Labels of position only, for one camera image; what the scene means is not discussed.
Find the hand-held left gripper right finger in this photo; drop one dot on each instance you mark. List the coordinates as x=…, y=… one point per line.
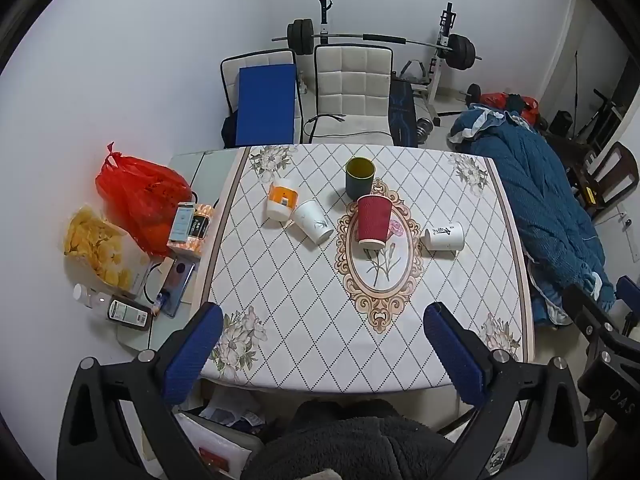
x=457, y=360

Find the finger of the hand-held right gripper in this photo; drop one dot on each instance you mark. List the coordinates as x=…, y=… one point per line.
x=630, y=288
x=587, y=310

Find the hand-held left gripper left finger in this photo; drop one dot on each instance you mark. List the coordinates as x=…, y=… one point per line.
x=192, y=355

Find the white cup with black print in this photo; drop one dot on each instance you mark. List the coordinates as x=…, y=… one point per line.
x=444, y=236

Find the red paper cup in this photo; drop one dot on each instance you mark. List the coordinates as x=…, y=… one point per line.
x=374, y=220

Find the orange and white cup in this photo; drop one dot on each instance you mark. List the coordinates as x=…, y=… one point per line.
x=282, y=202

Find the white cup with grey print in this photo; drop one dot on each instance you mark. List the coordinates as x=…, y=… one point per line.
x=312, y=220

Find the dark green cup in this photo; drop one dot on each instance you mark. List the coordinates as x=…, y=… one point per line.
x=360, y=180

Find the smartphone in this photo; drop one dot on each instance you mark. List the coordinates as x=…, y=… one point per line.
x=177, y=287

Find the dark brown bottle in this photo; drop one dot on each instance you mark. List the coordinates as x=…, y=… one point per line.
x=129, y=314

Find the white bag with papers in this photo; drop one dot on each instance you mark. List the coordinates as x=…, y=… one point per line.
x=220, y=435

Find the floral diamond pattern tablecloth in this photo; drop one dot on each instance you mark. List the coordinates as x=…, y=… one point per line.
x=280, y=300

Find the clear bottle with white cap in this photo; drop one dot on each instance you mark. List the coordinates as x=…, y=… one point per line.
x=89, y=297

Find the brown wooden chair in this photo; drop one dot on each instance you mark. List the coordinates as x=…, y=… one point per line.
x=612, y=170

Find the black small box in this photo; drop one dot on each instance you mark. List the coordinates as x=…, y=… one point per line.
x=200, y=225

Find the teal small box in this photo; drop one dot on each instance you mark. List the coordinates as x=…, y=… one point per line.
x=181, y=222

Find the person's dark fleece clothing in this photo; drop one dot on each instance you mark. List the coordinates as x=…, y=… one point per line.
x=350, y=445

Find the blue jacket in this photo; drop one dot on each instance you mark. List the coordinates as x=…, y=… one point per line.
x=530, y=185

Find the yellow chips bag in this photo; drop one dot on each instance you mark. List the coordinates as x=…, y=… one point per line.
x=97, y=245

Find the red plastic bag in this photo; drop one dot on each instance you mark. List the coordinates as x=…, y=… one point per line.
x=145, y=200

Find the black exercise machine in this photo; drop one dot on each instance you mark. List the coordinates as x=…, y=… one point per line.
x=602, y=115

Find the glass side table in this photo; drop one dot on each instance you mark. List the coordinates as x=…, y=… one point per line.
x=205, y=175

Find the metal dumbbell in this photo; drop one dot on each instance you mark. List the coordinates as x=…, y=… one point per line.
x=426, y=127

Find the blue board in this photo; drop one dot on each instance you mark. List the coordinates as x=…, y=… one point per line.
x=265, y=105

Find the white padded chair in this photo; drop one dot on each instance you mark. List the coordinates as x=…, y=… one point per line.
x=230, y=75
x=352, y=80

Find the white barbell rack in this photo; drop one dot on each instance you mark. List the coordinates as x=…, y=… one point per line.
x=442, y=60

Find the barbell with black plates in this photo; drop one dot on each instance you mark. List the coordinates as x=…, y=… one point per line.
x=302, y=36

